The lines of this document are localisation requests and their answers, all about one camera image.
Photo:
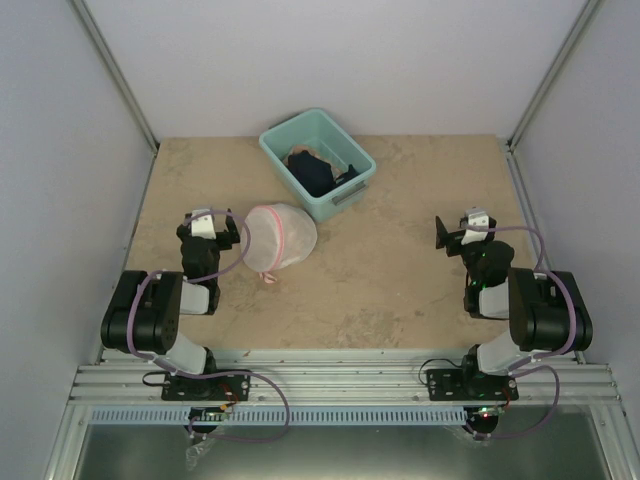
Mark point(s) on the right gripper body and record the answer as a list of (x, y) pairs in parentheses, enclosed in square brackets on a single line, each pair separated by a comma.
[(452, 243)]

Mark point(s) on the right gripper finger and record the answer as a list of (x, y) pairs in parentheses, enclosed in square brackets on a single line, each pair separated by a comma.
[(442, 234), (492, 224)]

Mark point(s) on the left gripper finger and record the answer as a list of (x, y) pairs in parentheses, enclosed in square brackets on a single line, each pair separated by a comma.
[(183, 232), (230, 235)]

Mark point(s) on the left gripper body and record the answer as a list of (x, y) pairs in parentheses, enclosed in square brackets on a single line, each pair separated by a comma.
[(226, 242)]

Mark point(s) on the white mesh laundry bag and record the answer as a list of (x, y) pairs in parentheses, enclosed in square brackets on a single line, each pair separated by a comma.
[(275, 237)]

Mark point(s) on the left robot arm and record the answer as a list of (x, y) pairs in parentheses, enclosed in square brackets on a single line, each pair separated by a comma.
[(142, 318)]

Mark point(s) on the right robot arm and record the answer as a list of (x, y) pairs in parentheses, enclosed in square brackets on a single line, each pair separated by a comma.
[(545, 311)]

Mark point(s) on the dark clothes in bin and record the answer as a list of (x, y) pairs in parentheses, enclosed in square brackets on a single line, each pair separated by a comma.
[(315, 176)]

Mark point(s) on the beige garment in bin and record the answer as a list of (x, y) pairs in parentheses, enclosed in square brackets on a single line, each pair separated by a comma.
[(298, 149)]

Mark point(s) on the teal plastic bin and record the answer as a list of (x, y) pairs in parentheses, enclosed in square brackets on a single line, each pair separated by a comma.
[(317, 129)]

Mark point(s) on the right circuit board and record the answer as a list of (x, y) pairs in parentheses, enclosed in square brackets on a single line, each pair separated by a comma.
[(486, 412)]

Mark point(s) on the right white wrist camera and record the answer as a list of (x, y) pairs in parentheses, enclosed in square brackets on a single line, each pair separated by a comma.
[(474, 224)]

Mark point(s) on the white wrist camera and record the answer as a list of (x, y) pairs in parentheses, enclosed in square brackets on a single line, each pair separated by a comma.
[(474, 224), (202, 224)]

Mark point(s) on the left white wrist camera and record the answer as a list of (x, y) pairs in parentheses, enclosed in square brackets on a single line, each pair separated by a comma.
[(202, 224)]

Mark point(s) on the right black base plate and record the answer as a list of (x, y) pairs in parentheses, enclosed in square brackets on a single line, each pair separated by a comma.
[(445, 385)]

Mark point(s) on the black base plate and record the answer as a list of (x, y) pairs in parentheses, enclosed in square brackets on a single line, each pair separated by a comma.
[(445, 385), (228, 389)]

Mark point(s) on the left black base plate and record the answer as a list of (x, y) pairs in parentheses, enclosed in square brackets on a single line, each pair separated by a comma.
[(228, 389)]

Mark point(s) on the aluminium rail frame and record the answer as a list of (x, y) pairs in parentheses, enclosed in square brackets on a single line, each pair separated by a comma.
[(347, 378)]

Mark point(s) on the right frame post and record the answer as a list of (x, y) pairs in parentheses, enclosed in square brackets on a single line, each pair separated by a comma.
[(577, 31)]

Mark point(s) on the frame post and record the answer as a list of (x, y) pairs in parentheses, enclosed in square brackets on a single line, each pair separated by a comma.
[(577, 31), (89, 24)]

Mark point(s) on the left frame post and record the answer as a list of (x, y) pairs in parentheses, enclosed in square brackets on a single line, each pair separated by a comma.
[(89, 24)]

